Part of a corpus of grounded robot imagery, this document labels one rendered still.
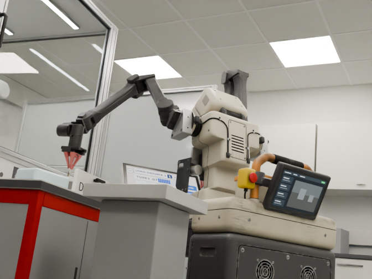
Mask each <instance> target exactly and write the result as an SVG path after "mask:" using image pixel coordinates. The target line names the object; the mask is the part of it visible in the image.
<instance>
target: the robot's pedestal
mask: <svg viewBox="0 0 372 279"><path fill-rule="evenodd" d="M82 195H83V196H84V197H86V198H90V199H93V200H96V201H98V202H101V208H100V215H99V222H98V227H97V234H96V241H95V248H94V255H93V259H92V267H91V274H90V279H183V273H184V263H185V252H186V246H187V236H188V225H189V214H190V215H207V212H208V203H207V202H205V201H203V200H200V199H198V198H196V197H194V196H192V195H190V194H187V193H185V192H183V191H181V190H179V189H176V188H174V187H171V186H170V185H168V184H112V183H85V184H84V190H83V194H82Z"/></svg>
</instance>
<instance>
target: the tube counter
mask: <svg viewBox="0 0 372 279"><path fill-rule="evenodd" d="M152 181H153V182H158V183H164V184H170V185H175V184H176V181H173V180H167V179H161V178H155V177H152Z"/></svg>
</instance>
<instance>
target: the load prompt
mask: <svg viewBox="0 0 372 279"><path fill-rule="evenodd" d="M133 169H134V173H138V174H145V175H151V176H154V177H161V178H167V179H172V180H176V178H177V176H176V175H173V174H167V173H161V172H155V171H151V170H145V169H139V168H133Z"/></svg>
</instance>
